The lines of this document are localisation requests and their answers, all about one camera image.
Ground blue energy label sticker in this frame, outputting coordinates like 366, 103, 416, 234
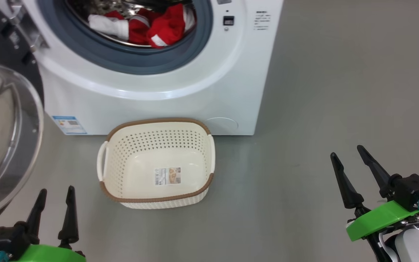
52, 115, 87, 135

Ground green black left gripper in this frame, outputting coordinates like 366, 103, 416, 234
0, 186, 86, 262

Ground black right arm cable loop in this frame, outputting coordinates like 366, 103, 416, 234
367, 233, 394, 262

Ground white front-load washing machine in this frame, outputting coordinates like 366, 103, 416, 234
20, 0, 284, 136

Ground red and white garment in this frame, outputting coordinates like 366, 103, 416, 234
88, 4, 196, 49

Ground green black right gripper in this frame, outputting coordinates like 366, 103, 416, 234
330, 145, 419, 242

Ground paper product label sticker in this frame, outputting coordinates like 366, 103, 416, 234
154, 167, 181, 186

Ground cream perforated basket brown rim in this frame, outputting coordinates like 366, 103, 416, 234
97, 118, 216, 210

